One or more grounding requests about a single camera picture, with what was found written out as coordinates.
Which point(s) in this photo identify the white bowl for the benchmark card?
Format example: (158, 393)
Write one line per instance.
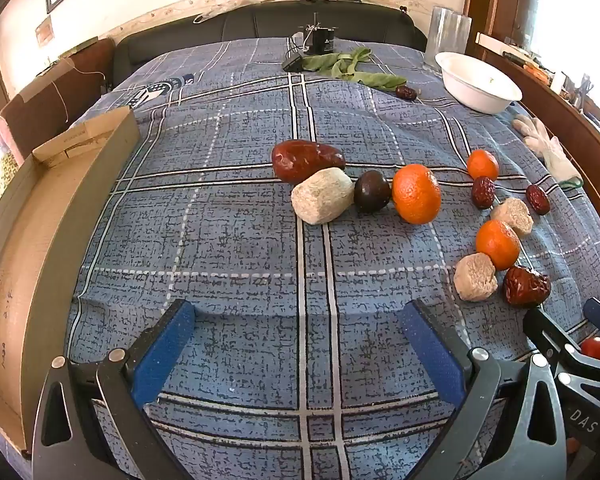
(475, 85)

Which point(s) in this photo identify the black cylindrical device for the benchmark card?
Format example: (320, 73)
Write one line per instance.
(325, 40)

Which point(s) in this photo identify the dark purple round fruit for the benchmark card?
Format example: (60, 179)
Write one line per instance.
(372, 191)

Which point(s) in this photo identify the small wall sticker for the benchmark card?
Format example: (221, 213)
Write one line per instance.
(43, 32)

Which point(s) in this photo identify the large smooth red date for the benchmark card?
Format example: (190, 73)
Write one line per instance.
(300, 160)

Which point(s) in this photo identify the green leafy vegetable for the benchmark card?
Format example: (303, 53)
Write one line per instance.
(340, 65)

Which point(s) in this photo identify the cardboard box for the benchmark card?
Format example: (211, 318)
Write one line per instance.
(55, 220)

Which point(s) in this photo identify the red cherry tomato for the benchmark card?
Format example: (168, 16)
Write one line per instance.
(594, 348)

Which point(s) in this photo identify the wrinkled red date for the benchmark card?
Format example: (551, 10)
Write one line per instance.
(526, 287)

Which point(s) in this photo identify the medium orange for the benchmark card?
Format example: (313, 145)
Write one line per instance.
(498, 244)

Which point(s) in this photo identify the wooden bed frame ledge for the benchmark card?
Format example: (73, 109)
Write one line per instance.
(575, 130)

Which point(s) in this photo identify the white cotton glove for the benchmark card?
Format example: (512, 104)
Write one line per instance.
(547, 150)

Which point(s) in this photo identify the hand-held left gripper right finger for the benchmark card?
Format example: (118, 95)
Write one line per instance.
(430, 355)

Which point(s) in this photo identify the large beige dried fruit chunk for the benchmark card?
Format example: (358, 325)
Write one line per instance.
(322, 197)

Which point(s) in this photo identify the large orange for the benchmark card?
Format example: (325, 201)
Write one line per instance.
(416, 194)

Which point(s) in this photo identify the black power adapter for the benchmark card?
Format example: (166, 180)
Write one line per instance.
(292, 63)

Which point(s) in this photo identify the blue plaid blanket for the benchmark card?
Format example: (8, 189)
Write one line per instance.
(230, 240)

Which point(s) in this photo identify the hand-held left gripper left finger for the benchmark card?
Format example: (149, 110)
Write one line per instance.
(165, 355)

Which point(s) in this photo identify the small dark red date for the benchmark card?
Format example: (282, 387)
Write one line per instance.
(406, 92)

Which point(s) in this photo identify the clear plastic container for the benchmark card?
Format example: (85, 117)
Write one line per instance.
(447, 30)

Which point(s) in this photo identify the black leather headboard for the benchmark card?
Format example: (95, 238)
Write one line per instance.
(205, 30)

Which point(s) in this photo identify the small orange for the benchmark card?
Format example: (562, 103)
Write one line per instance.
(483, 164)

